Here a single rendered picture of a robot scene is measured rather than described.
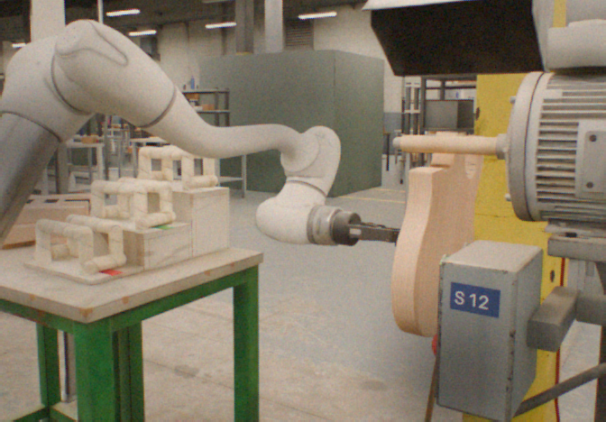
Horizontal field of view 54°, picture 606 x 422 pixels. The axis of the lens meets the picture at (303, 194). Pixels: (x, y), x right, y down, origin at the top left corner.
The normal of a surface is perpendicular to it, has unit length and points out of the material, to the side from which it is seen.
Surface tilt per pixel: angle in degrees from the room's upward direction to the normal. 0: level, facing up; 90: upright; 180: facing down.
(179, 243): 90
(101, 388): 90
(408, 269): 79
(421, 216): 65
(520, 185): 115
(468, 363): 90
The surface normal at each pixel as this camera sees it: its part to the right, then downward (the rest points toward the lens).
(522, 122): -0.51, -0.23
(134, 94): 0.44, 0.56
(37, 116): 0.24, 0.33
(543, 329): -0.54, 0.11
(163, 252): 0.82, 0.08
